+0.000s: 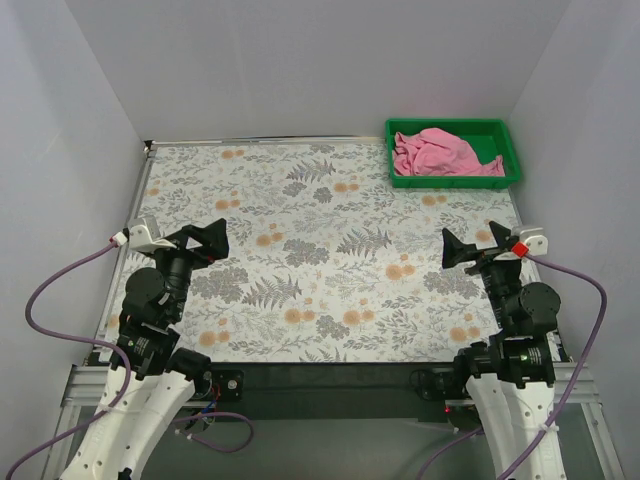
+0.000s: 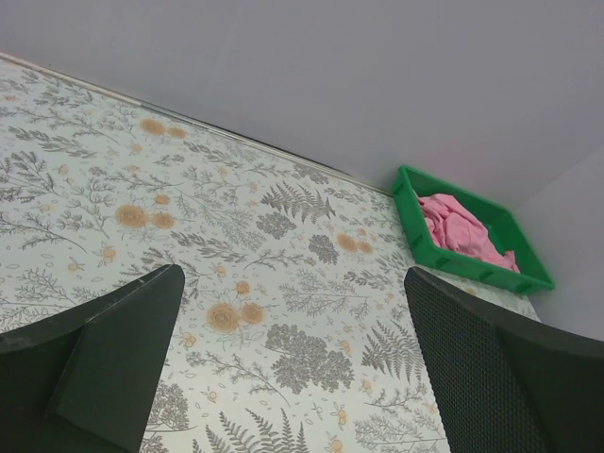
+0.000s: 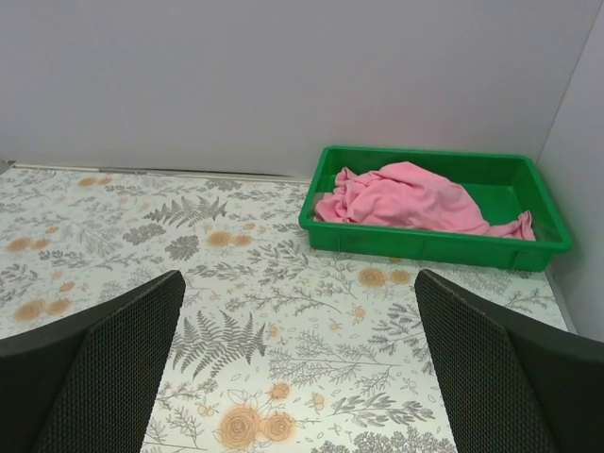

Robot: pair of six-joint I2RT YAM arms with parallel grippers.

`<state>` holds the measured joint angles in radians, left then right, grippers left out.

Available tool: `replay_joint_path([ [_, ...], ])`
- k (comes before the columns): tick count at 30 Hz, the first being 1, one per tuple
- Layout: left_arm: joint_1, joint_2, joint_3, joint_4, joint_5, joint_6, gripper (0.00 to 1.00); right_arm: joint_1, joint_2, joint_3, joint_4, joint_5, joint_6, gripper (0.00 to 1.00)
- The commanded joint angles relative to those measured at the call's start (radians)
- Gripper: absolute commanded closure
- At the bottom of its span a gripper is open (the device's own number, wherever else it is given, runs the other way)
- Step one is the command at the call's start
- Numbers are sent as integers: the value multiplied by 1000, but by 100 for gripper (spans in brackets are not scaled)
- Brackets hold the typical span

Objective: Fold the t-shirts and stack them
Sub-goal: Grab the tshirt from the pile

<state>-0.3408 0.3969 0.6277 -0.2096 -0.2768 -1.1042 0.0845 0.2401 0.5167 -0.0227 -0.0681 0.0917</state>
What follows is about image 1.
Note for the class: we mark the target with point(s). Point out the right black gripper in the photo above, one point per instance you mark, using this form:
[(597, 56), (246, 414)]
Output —
[(486, 255)]

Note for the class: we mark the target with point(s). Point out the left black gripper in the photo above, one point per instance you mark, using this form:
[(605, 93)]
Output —
[(185, 245)]

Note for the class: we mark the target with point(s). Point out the pink t shirt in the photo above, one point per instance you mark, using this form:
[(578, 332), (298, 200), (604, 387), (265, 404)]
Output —
[(435, 152)]

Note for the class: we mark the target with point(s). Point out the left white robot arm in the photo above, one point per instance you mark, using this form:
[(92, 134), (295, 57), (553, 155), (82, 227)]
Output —
[(146, 389)]

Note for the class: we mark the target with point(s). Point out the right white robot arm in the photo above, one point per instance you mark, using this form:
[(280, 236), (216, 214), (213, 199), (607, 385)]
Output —
[(511, 377)]

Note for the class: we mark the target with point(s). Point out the green plastic bin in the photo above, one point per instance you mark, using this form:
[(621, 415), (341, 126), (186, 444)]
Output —
[(487, 137)]

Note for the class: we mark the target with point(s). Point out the floral patterned table mat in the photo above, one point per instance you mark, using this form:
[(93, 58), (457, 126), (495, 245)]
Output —
[(328, 261)]

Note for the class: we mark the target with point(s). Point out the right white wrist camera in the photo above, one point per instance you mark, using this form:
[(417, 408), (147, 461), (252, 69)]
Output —
[(522, 241)]

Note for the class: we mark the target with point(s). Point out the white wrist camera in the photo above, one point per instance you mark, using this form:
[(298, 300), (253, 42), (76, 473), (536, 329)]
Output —
[(522, 241), (142, 235)]

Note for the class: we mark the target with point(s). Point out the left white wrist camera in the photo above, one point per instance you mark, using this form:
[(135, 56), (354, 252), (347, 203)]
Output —
[(142, 235)]

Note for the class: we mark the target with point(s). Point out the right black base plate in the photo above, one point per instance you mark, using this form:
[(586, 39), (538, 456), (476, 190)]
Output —
[(437, 383)]

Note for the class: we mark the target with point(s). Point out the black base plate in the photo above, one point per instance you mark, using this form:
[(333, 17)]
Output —
[(437, 383), (221, 385)]

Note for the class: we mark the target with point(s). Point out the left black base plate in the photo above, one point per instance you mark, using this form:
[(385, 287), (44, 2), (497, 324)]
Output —
[(221, 385)]

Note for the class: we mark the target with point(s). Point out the aluminium frame rail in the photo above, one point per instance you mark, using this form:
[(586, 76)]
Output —
[(297, 391)]

